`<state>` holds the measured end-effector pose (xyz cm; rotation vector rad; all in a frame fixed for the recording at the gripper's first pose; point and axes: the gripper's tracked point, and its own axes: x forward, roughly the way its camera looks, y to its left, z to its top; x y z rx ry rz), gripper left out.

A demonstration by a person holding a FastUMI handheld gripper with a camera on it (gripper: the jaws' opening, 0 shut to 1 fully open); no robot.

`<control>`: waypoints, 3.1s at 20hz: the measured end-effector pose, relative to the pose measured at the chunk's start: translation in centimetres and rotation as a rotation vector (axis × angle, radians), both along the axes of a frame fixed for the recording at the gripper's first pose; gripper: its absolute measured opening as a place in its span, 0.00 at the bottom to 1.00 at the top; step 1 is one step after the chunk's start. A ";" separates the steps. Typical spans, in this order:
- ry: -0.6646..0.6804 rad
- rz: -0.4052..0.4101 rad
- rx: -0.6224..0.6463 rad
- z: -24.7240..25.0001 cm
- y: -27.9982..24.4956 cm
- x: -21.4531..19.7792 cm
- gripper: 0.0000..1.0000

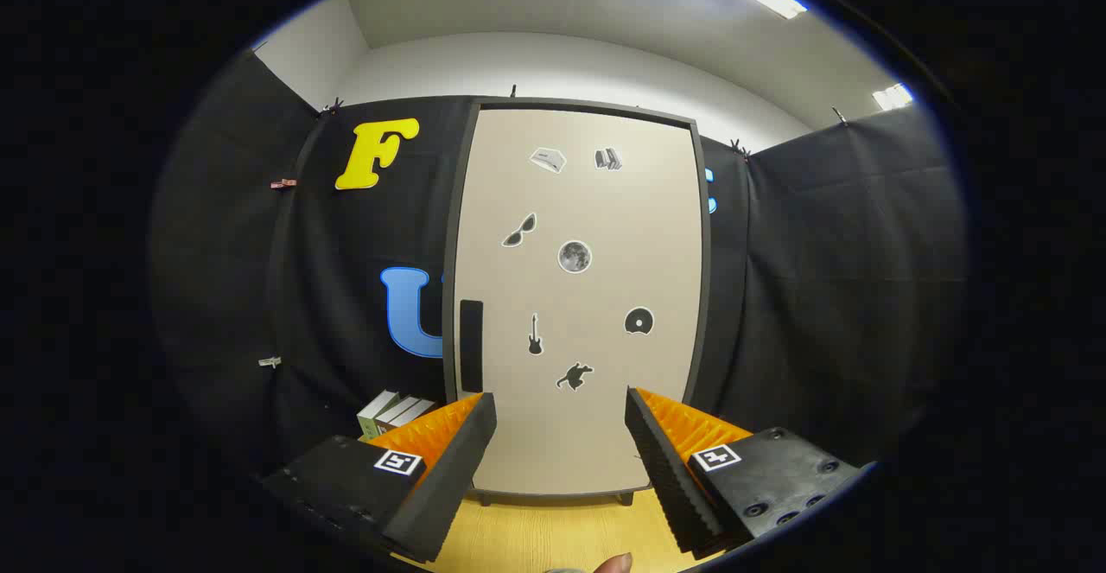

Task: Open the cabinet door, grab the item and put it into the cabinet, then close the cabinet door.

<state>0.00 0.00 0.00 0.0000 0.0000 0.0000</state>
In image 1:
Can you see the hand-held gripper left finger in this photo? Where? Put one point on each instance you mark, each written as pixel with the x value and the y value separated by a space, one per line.
pixel 449 487

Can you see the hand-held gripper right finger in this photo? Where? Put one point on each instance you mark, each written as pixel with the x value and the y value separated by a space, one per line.
pixel 670 478

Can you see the olive brown book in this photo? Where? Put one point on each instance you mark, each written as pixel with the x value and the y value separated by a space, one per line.
pixel 393 410

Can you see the green book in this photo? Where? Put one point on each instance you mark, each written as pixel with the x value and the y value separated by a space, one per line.
pixel 367 424

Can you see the dark grey cabinet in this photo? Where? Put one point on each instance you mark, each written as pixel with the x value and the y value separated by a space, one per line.
pixel 706 279

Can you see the white clip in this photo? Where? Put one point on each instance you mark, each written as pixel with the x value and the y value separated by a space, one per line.
pixel 270 362

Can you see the black backdrop cloth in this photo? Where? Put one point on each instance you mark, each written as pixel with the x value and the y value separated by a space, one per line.
pixel 821 296

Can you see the small ceiling light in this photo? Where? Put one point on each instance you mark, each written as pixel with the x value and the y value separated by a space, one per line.
pixel 893 96

